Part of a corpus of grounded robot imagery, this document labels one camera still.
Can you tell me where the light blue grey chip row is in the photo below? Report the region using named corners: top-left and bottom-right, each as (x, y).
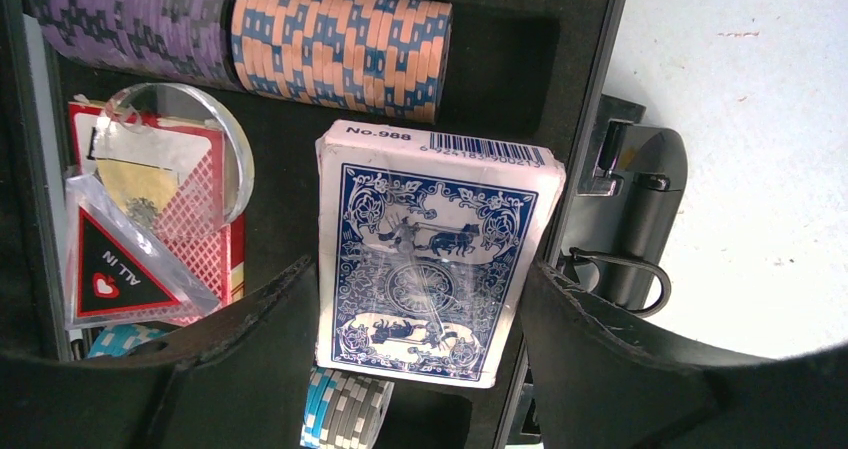
top-left (86, 323), bottom-right (395, 449)

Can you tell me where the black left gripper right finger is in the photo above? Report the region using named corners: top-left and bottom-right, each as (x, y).
top-left (520, 261), bottom-right (847, 448)

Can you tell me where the all in triangle token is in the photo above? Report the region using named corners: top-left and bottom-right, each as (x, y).
top-left (63, 174), bottom-right (219, 329)

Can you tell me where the blue playing card deck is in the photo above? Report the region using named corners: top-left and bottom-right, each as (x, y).
top-left (315, 120), bottom-right (566, 389)

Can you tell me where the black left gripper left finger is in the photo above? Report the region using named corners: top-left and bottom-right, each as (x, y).
top-left (1, 257), bottom-right (319, 448)

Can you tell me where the clear round dealer button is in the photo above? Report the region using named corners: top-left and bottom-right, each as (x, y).
top-left (87, 83), bottom-right (255, 240)

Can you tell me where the purple orange chip row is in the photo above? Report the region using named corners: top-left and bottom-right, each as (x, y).
top-left (31, 0), bottom-right (453, 123)

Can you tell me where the red playing card deck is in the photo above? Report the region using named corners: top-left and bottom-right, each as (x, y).
top-left (69, 101), bottom-right (245, 309)

